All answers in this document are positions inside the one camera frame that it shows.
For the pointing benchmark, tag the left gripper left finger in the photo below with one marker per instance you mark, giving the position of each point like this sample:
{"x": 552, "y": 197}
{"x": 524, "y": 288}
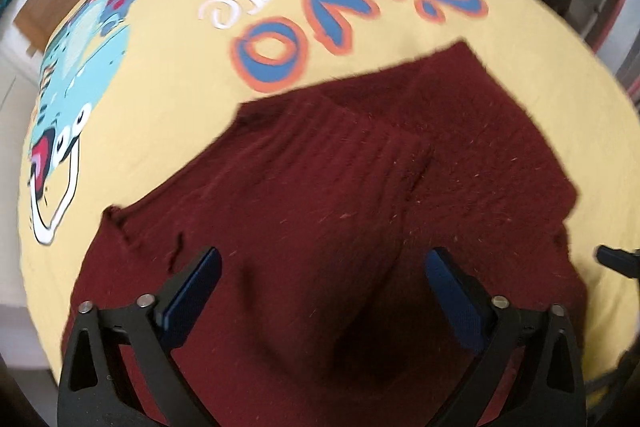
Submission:
{"x": 95, "y": 388}

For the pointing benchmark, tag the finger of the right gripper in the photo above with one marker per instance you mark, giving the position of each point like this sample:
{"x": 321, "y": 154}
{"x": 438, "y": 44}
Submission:
{"x": 626, "y": 263}

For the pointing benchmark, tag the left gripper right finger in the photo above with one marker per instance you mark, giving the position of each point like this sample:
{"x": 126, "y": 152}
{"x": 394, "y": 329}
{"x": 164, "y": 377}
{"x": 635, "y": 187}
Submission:
{"x": 548, "y": 388}

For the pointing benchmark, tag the dark red knit sweater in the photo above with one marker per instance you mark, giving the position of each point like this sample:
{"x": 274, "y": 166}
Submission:
{"x": 323, "y": 202}

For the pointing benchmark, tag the pink framed board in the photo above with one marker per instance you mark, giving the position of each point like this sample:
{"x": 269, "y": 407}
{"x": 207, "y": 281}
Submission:
{"x": 608, "y": 23}

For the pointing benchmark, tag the yellow dinosaur bed cover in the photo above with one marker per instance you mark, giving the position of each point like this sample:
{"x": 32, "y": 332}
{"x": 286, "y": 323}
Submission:
{"x": 131, "y": 90}

